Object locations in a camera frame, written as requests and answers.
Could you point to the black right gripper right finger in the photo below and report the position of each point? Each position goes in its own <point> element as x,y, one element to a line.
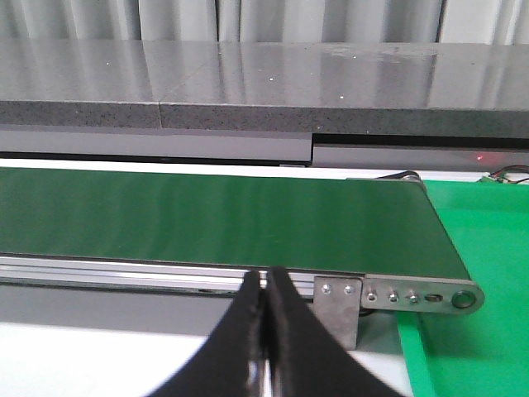
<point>305,359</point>

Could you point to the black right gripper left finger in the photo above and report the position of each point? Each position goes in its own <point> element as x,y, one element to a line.
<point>230,362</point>

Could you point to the steel conveyor end plate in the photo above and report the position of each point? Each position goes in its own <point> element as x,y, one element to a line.
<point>421,294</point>

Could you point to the green conveyor belt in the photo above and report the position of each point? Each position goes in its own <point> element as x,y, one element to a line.
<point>377,226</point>

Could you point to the grey cabinet front panel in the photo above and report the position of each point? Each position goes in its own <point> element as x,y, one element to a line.
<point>223,147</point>

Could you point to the grey stone countertop slab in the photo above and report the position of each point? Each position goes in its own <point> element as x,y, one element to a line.
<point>455,90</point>

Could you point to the white pleated curtain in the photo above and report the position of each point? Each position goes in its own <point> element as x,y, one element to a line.
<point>483,22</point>

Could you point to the steel mounting bracket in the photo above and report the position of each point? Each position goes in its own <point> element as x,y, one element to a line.
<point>336,303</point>

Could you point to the aluminium conveyor side rail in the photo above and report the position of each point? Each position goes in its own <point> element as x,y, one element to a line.
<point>135,276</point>

